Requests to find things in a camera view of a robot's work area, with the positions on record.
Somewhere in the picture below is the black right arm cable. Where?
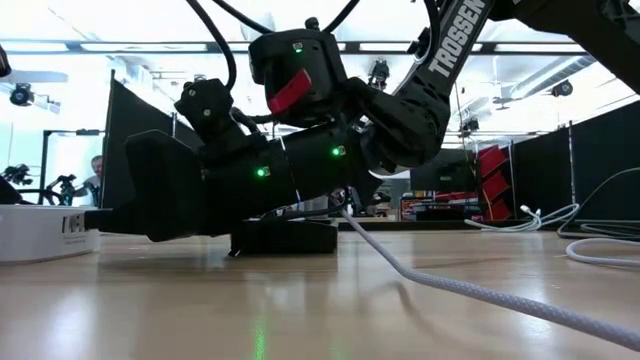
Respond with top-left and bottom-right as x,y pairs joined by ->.
184,0 -> 444,94

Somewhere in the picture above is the long black power strip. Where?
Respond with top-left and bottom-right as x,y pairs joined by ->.
228,218 -> 340,257

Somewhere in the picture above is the black monitor screen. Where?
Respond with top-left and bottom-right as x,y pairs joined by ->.
409,148 -> 477,194

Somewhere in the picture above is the lavender braided USB cable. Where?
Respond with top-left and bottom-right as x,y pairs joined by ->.
341,167 -> 640,352

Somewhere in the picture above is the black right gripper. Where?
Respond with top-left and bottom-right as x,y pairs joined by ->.
83,129 -> 300,244

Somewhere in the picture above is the white cube outlet hub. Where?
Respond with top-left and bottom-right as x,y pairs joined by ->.
0,203 -> 101,265

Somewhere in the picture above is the person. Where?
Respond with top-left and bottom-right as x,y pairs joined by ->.
74,153 -> 105,208

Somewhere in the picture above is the cluttered background shelf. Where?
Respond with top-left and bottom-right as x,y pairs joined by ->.
398,192 -> 484,223

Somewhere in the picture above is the red storage rack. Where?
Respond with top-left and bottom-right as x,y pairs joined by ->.
474,143 -> 513,222

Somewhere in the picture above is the black background rig frame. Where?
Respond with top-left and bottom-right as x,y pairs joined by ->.
38,128 -> 107,207

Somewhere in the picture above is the white USB cable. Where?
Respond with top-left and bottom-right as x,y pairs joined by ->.
463,201 -> 582,234

